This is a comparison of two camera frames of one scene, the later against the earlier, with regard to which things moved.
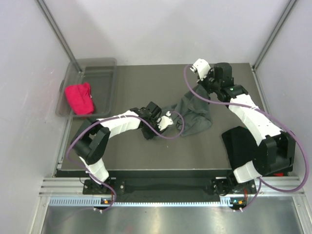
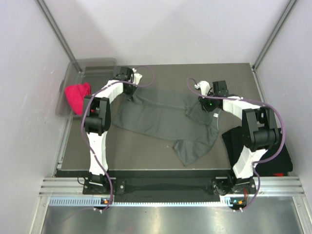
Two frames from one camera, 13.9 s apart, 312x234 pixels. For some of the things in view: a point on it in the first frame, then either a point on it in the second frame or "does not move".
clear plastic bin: [101, 74] does not move
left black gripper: [148, 136] → [133, 88]
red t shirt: [80, 98] does not move
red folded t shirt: [279, 174] does not move
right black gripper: [211, 73] → [204, 105]
